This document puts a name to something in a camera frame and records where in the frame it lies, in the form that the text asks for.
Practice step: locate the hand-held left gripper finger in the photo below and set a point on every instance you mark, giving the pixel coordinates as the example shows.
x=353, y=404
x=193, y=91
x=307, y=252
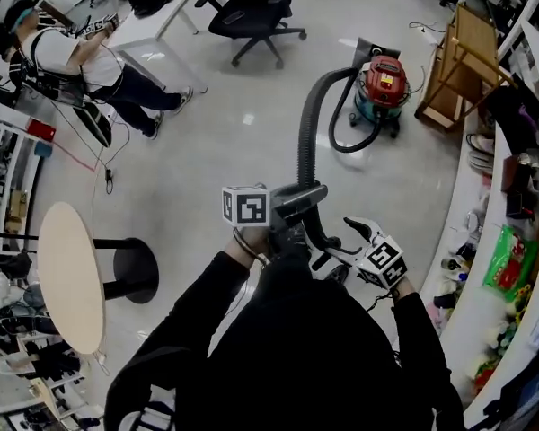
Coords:
x=301, y=197

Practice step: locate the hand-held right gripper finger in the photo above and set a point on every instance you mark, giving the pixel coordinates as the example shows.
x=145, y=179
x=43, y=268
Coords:
x=364, y=231

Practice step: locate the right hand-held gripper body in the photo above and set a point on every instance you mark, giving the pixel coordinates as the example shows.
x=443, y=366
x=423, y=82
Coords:
x=382, y=263

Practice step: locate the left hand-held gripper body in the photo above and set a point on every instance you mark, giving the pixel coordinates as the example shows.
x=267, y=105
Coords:
x=246, y=207

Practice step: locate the person's left forearm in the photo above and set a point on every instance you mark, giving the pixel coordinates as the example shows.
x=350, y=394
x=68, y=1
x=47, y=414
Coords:
x=215, y=285

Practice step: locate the person's right forearm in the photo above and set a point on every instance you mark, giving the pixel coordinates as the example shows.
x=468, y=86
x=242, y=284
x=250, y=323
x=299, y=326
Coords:
x=413, y=321

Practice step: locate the red and teal vacuum cleaner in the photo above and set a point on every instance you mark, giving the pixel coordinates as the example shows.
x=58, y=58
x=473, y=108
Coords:
x=386, y=79

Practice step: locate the white shelf unit with toys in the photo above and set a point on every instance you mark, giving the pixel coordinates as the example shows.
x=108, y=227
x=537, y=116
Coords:
x=459, y=344

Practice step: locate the person's black clothed body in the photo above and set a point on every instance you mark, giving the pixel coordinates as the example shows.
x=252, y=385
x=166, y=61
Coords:
x=296, y=353

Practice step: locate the green packet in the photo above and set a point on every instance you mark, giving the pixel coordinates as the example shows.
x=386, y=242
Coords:
x=507, y=258

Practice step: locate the black floor nozzle head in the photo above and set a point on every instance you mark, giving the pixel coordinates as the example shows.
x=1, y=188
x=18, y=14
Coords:
x=364, y=47

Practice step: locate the black mesh office chair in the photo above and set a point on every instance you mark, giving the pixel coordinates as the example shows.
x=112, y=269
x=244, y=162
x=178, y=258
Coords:
x=251, y=16

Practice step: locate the round beige table black base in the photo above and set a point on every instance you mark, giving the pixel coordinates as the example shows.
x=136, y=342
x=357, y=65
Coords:
x=72, y=276

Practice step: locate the black monitor blue screen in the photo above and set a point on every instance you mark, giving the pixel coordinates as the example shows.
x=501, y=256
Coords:
x=534, y=389

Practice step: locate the white power strip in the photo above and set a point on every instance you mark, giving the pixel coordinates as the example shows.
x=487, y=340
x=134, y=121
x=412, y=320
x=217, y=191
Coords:
x=431, y=34

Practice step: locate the teal bin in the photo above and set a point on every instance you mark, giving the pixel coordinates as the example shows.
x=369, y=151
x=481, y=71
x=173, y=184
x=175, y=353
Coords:
x=43, y=149

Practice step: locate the white rectangular desk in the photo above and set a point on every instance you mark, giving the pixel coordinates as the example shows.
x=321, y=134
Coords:
x=170, y=2

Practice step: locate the red box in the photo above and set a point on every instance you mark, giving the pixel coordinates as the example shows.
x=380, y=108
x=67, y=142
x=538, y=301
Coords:
x=41, y=129

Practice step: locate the wooden rack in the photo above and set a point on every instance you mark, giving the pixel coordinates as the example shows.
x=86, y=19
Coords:
x=476, y=34

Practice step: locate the black pole stand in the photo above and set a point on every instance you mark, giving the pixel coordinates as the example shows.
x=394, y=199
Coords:
x=9, y=236

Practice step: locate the white shelf unit with devices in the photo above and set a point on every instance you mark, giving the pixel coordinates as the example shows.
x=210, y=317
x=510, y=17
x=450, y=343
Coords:
x=9, y=126

